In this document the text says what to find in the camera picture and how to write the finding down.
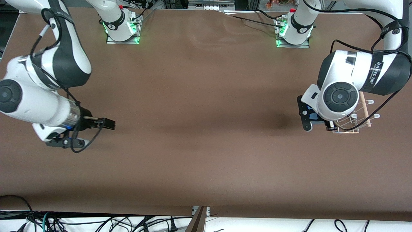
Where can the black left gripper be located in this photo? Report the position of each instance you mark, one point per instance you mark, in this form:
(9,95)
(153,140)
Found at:
(328,124)

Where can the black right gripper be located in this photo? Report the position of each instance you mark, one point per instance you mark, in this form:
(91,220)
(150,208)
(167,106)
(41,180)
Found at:
(86,119)

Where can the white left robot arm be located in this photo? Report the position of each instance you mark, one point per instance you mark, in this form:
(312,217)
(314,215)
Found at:
(341,96)

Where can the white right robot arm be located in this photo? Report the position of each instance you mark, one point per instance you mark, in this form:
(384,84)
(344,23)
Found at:
(32,106)

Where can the brown paper table cover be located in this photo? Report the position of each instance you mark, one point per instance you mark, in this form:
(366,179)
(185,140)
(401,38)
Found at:
(206,96)

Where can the black floor plug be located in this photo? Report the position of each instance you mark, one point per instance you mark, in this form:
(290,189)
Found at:
(173,228)

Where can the orange background clutter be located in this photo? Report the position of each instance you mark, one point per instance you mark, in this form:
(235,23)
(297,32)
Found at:
(276,3)

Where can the brown wooden table leg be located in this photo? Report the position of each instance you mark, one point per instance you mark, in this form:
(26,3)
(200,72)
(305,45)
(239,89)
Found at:
(198,224)

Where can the white power strip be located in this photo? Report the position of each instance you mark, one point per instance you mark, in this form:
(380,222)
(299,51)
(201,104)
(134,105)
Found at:
(210,6)

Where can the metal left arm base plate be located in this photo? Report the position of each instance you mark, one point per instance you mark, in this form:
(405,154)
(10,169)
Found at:
(305,45)

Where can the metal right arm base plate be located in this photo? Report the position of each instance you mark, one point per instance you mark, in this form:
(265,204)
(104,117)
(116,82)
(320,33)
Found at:
(135,40)

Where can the metal table edge bracket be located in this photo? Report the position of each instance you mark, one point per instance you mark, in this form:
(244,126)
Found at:
(194,210)

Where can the aluminium frame post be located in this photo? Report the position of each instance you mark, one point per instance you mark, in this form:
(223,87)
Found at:
(252,4)

